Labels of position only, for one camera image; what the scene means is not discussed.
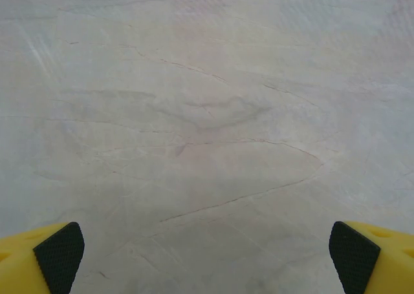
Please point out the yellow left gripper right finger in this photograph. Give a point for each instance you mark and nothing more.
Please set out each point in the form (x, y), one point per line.
(381, 261)

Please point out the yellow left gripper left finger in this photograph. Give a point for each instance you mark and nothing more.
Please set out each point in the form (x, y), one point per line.
(29, 261)

